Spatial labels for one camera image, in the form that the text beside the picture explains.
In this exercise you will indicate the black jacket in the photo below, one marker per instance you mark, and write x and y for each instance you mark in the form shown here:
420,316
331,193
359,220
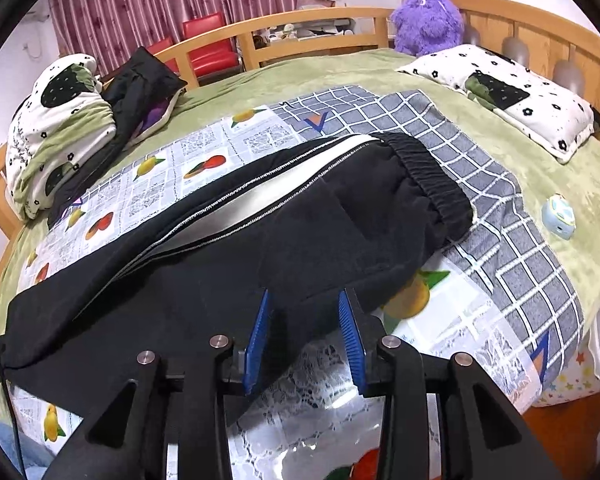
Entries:
135,80

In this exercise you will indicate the star print cloth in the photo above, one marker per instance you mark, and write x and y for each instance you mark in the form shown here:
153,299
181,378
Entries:
575,375

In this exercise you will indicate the cluttered desk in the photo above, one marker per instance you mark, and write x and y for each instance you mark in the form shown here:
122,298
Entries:
310,27

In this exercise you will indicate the wooden bed frame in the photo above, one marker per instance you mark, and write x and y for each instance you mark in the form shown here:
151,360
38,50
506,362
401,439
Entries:
495,27

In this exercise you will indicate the green bed sheet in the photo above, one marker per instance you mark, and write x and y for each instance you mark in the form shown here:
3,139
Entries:
330,72

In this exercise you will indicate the black pants with white stripe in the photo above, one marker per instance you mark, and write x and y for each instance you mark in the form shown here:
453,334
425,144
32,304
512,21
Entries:
280,240

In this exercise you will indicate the purple cloth with white trim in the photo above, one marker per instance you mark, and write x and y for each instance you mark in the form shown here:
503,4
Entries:
155,116

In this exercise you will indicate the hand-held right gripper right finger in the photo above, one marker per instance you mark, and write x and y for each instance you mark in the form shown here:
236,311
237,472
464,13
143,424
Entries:
352,340

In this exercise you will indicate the white floral pillow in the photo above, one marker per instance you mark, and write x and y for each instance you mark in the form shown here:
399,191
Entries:
545,105

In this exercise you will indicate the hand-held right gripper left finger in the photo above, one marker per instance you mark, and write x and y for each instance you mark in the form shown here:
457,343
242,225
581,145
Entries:
257,340

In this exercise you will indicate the fruit print plastic table cover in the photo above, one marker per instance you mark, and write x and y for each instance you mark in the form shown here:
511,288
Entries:
145,195

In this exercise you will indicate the light blue round toy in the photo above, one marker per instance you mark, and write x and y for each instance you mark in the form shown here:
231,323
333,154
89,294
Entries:
559,215

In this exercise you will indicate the folded white and green quilt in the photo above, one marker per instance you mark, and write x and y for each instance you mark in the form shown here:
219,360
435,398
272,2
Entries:
55,125

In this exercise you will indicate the person's jeans leg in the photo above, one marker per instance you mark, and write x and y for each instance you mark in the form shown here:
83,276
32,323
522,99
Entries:
25,455

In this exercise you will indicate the purple plush toy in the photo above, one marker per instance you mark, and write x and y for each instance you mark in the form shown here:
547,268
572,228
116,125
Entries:
425,20

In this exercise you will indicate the large red chair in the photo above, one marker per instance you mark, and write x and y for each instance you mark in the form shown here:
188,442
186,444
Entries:
210,52

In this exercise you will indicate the grey checked cloth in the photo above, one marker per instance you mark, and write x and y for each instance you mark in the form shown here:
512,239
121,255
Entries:
480,160

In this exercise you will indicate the small red chair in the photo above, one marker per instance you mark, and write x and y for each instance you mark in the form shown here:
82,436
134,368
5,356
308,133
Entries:
157,43

